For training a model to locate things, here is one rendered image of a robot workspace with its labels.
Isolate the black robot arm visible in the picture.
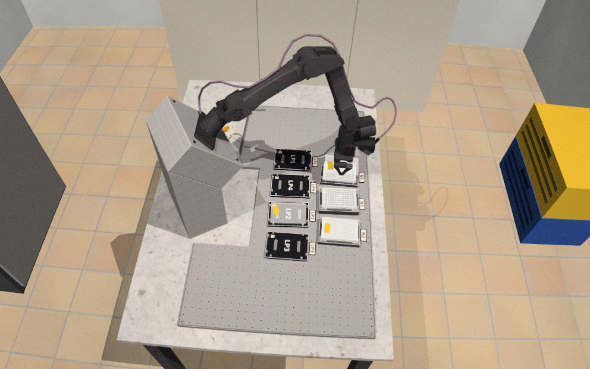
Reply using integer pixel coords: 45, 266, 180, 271
194, 46, 376, 157

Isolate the grey control panel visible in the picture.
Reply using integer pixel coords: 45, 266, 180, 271
222, 117, 249, 157

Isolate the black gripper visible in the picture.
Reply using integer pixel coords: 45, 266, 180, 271
334, 138, 353, 176

